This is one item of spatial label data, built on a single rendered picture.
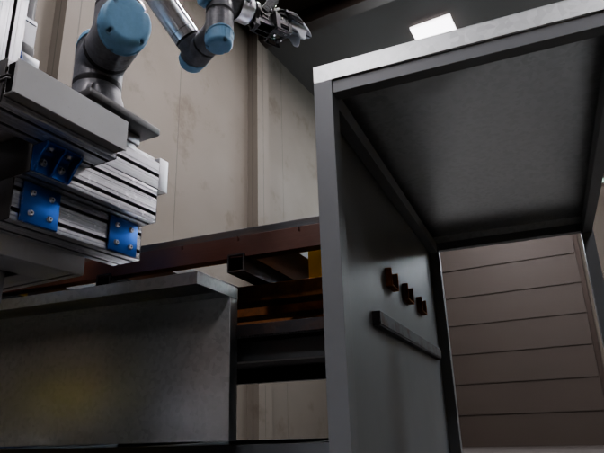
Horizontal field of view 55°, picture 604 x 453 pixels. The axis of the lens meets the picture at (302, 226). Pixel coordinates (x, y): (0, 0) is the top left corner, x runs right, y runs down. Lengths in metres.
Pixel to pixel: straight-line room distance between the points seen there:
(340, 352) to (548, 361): 8.36
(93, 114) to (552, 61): 0.96
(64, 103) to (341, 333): 0.67
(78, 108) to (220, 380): 0.72
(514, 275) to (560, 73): 8.24
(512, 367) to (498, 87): 8.14
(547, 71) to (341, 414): 0.86
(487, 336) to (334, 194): 8.46
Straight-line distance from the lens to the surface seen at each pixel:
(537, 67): 1.40
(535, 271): 9.56
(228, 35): 1.60
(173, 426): 1.55
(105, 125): 1.24
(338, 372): 1.05
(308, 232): 1.50
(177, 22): 1.72
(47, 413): 1.82
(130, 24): 1.42
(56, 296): 1.64
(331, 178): 1.14
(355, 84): 1.22
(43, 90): 1.17
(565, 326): 9.37
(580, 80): 1.48
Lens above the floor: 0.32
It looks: 19 degrees up
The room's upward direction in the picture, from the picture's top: 2 degrees counter-clockwise
